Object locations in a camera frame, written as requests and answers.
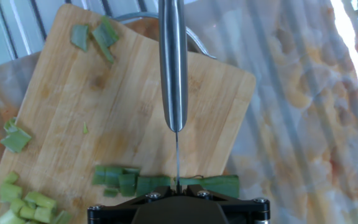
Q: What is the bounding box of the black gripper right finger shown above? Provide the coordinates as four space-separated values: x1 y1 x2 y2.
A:
186 184 272 224

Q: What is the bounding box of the steel cleaver knife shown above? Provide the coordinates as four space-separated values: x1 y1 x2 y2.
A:
158 0 189 194

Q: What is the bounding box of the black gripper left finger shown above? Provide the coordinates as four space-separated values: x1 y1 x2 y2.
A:
87 185 172 224

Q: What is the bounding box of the green scallion stalk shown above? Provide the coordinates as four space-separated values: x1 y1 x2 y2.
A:
70 15 120 64

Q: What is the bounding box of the marble pattern plastic mat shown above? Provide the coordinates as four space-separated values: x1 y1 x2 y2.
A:
0 0 358 224

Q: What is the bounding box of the wooden cutting board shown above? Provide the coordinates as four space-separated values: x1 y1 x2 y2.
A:
0 3 257 224

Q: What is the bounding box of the long green scallion leaf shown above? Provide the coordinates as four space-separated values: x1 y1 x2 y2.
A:
91 164 241 199

